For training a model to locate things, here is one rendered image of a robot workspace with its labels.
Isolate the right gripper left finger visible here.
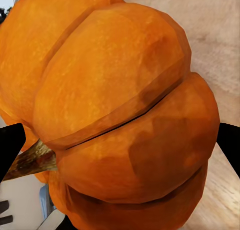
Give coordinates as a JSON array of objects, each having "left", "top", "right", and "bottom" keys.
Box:
[{"left": 0, "top": 123, "right": 26, "bottom": 182}]

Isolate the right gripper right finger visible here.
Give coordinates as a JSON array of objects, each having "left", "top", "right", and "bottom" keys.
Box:
[{"left": 216, "top": 122, "right": 240, "bottom": 178}]

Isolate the pumpkin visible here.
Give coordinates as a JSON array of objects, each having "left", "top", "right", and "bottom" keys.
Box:
[{"left": 0, "top": 0, "right": 221, "bottom": 230}]

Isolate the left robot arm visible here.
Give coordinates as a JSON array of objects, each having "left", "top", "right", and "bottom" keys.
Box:
[{"left": 37, "top": 208, "right": 78, "bottom": 230}]

